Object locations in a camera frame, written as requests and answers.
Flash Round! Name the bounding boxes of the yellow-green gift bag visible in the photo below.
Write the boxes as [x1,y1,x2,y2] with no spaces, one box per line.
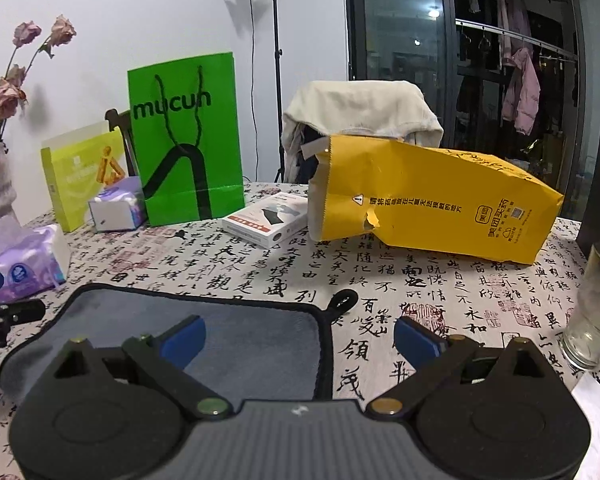
[40,121,142,234]

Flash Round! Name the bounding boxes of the grey towel with black trim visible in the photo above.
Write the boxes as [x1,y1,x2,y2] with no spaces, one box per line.
[0,282,359,412]

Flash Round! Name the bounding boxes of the small purple tissue pack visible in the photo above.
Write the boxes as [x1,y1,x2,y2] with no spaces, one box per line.
[88,176,147,233]

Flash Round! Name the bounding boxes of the metal clothes rail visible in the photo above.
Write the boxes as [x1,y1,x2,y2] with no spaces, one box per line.
[455,18,579,64]

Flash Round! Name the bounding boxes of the black light cable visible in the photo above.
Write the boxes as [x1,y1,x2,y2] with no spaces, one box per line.
[250,0,262,182]

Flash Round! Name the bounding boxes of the cream cloth on chair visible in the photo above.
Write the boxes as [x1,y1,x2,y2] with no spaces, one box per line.
[282,80,444,184]

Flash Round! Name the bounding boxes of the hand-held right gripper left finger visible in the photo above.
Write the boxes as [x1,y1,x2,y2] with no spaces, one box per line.
[54,315,230,420]

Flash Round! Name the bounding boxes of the dark wooden chair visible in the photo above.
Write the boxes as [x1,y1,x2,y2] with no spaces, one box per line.
[104,107,139,177]

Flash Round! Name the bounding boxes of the large purple tissue pack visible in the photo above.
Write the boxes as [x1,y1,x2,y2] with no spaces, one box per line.
[0,223,72,304]

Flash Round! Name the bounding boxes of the torn yellow paper bag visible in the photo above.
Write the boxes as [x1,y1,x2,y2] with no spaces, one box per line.
[307,134,565,265]

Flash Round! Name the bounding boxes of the white product box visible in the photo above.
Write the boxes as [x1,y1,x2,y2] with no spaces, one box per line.
[222,190,309,249]

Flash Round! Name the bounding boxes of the studio light on stand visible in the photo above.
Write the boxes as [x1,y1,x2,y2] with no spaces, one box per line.
[239,0,291,184]

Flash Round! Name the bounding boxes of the green paper shopping bag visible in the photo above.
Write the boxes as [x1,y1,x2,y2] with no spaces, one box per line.
[127,51,246,228]

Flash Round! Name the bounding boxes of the clear drinking glass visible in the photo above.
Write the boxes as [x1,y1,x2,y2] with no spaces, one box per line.
[562,238,600,372]

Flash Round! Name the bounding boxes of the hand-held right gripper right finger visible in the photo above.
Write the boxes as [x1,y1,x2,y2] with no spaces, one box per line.
[368,315,549,420]

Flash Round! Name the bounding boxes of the pink hanging jacket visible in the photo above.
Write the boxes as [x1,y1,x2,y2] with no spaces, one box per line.
[500,47,541,137]

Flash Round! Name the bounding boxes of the dried pink roses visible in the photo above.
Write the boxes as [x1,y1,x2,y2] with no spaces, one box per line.
[0,14,77,150]

